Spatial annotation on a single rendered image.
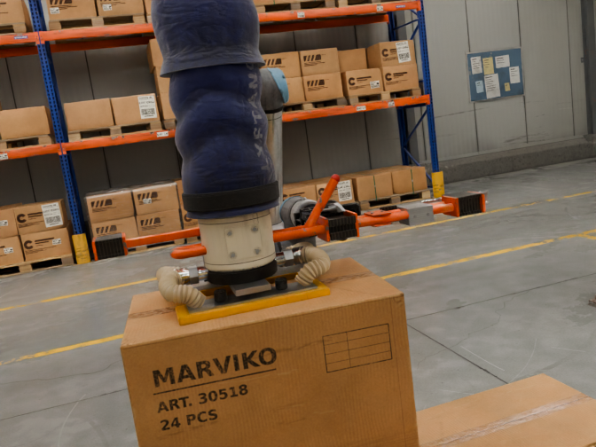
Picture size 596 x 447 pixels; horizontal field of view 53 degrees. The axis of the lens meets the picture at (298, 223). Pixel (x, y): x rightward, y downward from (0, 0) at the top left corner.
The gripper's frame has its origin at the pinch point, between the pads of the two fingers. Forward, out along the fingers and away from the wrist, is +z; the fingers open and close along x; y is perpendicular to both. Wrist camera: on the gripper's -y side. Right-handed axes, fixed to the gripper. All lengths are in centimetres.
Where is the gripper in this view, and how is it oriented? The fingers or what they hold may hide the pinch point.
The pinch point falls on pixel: (345, 223)
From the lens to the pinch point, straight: 150.2
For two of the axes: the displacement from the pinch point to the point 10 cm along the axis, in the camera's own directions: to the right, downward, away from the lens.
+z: 3.2, 1.2, -9.4
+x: -1.3, -9.8, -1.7
